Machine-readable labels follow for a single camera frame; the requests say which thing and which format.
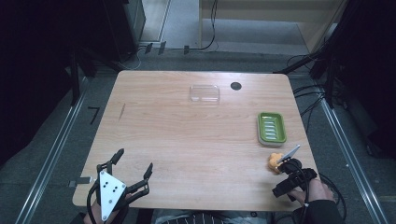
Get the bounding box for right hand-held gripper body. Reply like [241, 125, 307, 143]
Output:
[271, 144, 319, 203]

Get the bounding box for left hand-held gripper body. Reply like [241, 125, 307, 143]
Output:
[87, 170, 131, 223]

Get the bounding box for orange soap bar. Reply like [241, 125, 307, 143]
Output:
[267, 151, 285, 175]

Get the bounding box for person's right hand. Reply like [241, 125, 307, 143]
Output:
[287, 178, 336, 207]

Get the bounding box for person's left hand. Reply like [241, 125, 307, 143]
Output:
[82, 193, 134, 224]

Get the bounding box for green soap dish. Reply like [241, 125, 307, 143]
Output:
[256, 111, 288, 147]

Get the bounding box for person's striped clothing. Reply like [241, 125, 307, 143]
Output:
[150, 208, 275, 224]

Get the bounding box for black metal stand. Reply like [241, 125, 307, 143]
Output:
[273, 29, 347, 110]
[64, 46, 125, 106]

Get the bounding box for clear plastic container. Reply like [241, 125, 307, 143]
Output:
[189, 84, 221, 105]

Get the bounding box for black cabinet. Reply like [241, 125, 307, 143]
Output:
[101, 0, 148, 63]

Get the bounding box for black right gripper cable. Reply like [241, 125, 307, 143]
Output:
[288, 158, 312, 224]

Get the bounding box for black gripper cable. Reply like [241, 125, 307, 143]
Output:
[86, 181, 101, 224]
[288, 158, 312, 224]

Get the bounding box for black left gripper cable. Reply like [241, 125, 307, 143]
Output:
[86, 181, 101, 224]

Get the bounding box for grey metal floor rail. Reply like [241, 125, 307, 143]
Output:
[318, 97, 390, 224]
[13, 76, 90, 224]

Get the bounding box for black floor cables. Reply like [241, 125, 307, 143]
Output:
[286, 52, 331, 133]

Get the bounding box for black hanging cable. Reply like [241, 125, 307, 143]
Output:
[188, 0, 219, 52]

